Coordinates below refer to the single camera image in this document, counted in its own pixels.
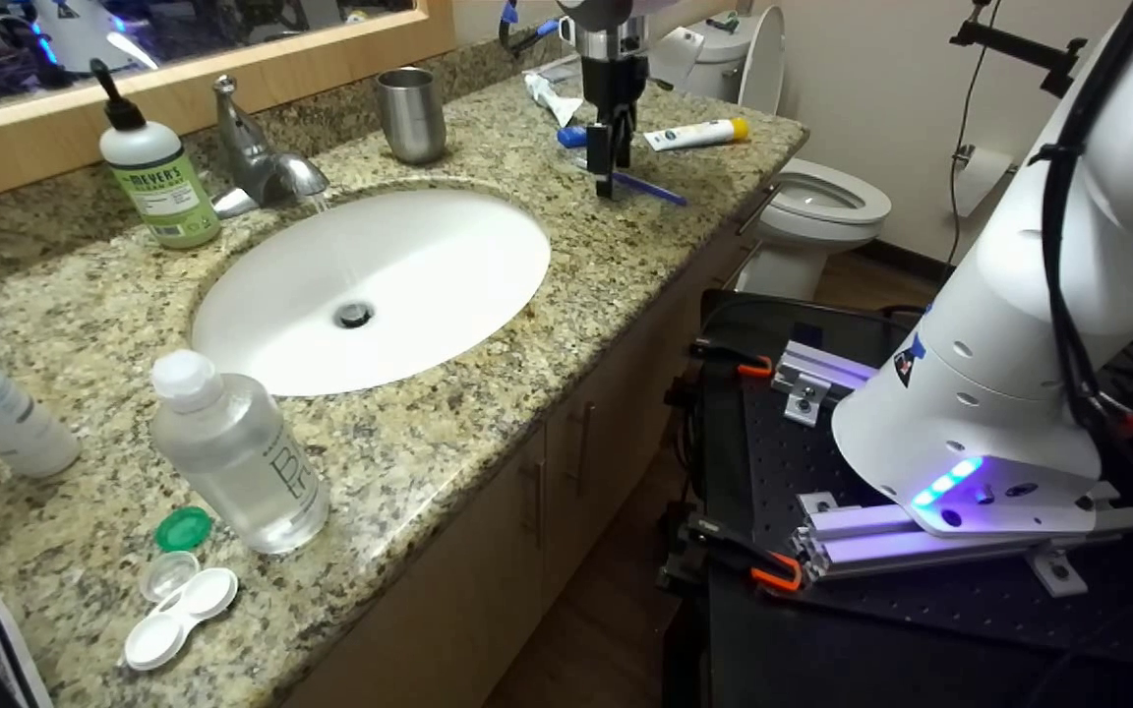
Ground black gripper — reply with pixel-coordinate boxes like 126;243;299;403
574;21;653;205

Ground blue and clear toothbrush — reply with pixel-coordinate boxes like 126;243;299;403
598;164;693;214

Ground chrome faucet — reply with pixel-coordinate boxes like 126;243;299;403
209;71;261;164
209;112;335;221

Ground stainless steel cup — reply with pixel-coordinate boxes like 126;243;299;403
373;63;449;170

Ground yellow sponge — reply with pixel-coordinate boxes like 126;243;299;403
641;113;755;156

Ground grey toothpaste tube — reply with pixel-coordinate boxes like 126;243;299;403
520;67;587;132

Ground white toilet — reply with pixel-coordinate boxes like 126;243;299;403
647;3;898;303

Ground orange clamp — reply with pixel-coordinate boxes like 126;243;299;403
689;335;779;387
743;547;814;602

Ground white oval sink basin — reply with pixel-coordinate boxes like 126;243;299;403
185;185;556;403

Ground beige vanity cabinet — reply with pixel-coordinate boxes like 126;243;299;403
275;122;814;708

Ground wooden framed mirror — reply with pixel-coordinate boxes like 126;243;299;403
0;0;461;214

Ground green soap pump bottle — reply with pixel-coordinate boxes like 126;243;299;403
86;55;224;252

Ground clear plastic bottle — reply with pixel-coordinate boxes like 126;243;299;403
144;348;335;558

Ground black robot table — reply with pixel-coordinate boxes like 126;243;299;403
661;289;1133;708

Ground green screw cap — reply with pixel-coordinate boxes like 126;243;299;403
149;503;219;558

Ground clear round cap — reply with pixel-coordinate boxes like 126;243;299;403
137;547;204;605

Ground white contact lens case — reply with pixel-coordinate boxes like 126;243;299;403
123;562;245;677

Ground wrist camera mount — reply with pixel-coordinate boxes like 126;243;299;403
549;0;678;32

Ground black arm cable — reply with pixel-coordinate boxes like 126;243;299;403
1036;0;1133;529

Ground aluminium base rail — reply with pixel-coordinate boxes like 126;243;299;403
771;335;1133;590

